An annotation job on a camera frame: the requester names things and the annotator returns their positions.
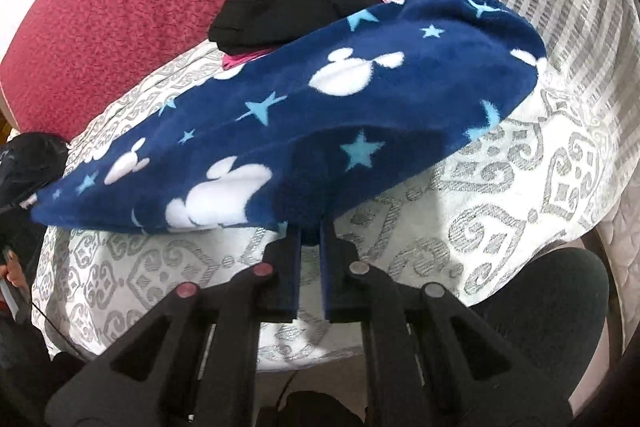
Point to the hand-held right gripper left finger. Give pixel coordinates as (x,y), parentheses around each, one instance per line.
(286,287)

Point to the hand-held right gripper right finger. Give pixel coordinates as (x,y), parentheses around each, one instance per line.
(332,279)

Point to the blue star fleece blanket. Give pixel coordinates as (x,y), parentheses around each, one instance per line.
(300,107)

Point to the person's left hand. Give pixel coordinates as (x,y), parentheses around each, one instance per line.
(15,279)

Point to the white grey patterned bedspread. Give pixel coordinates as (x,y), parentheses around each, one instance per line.
(500,207)

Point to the red fleece blanket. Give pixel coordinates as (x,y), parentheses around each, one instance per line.
(125,7)

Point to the person's leg in dark trousers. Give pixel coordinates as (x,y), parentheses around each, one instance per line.
(540,307)

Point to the black folded garment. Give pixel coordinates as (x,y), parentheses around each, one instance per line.
(280,17)

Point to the white quilted mattress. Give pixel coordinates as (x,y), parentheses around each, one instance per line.
(620,247)

